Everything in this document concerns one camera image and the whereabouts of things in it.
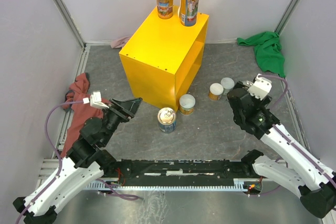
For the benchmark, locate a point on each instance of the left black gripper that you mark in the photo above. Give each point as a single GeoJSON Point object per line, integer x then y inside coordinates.
{"type": "Point", "coordinates": [129, 107]}

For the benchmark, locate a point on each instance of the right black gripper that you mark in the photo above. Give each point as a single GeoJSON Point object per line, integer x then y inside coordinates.
{"type": "Point", "coordinates": [259, 103]}

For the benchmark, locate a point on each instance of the tall mixed-vegetable label can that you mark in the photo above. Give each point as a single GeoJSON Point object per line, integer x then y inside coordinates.
{"type": "Point", "coordinates": [187, 12]}

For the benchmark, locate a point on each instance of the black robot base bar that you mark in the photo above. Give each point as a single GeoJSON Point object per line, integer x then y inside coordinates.
{"type": "Point", "coordinates": [179, 173]}

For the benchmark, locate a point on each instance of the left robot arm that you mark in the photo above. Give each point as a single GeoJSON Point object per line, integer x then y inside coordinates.
{"type": "Point", "coordinates": [86, 161]}

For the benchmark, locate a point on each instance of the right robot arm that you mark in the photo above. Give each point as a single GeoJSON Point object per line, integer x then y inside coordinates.
{"type": "Point", "coordinates": [305, 176]}

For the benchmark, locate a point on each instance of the short green can clear lid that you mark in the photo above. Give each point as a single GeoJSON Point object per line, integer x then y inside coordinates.
{"type": "Point", "coordinates": [227, 84]}

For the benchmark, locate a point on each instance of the blue can with pull-tab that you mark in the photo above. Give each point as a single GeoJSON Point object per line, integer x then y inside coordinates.
{"type": "Point", "coordinates": [167, 120]}

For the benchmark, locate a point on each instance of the short orange can white lid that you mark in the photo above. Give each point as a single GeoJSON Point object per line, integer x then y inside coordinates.
{"type": "Point", "coordinates": [215, 91]}

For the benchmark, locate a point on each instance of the red cloth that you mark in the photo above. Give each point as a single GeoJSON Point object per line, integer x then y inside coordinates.
{"type": "Point", "coordinates": [81, 112]}

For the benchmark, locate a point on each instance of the yellow open shelf cabinet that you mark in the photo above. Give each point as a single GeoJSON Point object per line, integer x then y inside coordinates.
{"type": "Point", "coordinates": [162, 58]}

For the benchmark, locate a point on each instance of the short can white lid front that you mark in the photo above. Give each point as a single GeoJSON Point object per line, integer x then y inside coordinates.
{"type": "Point", "coordinates": [187, 103]}

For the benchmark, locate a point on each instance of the pink cloth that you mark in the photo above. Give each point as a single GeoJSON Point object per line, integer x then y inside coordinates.
{"type": "Point", "coordinates": [119, 42]}

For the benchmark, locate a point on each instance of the green cloth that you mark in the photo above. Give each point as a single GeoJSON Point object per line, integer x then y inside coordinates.
{"type": "Point", "coordinates": [267, 51]}

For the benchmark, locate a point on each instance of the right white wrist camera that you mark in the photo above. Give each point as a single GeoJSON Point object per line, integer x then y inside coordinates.
{"type": "Point", "coordinates": [260, 87]}

